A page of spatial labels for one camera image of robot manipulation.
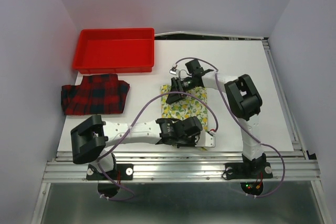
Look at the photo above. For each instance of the aluminium rail frame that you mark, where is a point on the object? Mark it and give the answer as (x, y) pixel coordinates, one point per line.
(187, 187)

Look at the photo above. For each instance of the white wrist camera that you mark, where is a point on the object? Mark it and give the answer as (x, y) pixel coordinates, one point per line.
(205, 140)
(174, 70)

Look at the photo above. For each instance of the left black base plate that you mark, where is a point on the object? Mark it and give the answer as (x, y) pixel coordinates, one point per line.
(109, 187)

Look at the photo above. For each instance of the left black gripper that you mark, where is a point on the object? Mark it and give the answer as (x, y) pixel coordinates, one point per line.
(191, 144)

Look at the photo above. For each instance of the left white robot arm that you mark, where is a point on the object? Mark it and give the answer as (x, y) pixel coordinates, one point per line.
(90, 138)

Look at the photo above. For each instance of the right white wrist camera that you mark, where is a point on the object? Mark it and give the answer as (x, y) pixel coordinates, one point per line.
(174, 70)

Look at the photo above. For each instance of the red plastic bin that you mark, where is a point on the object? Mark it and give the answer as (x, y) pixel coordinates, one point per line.
(118, 50)

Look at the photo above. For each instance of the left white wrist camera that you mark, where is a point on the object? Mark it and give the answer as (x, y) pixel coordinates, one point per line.
(205, 140)

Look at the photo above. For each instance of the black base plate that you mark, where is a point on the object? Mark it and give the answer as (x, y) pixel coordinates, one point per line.
(109, 187)
(252, 176)

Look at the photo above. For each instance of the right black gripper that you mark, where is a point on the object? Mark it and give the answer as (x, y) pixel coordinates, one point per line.
(176, 85)

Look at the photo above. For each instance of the lemon print skirt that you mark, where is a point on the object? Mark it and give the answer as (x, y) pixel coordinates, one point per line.
(184, 109)

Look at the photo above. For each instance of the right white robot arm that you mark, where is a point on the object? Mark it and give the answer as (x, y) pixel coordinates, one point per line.
(243, 102)

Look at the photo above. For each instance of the red black plaid skirt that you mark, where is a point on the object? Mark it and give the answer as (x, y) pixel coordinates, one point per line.
(97, 94)

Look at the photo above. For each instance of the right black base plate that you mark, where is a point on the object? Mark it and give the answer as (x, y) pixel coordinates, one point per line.
(252, 176)

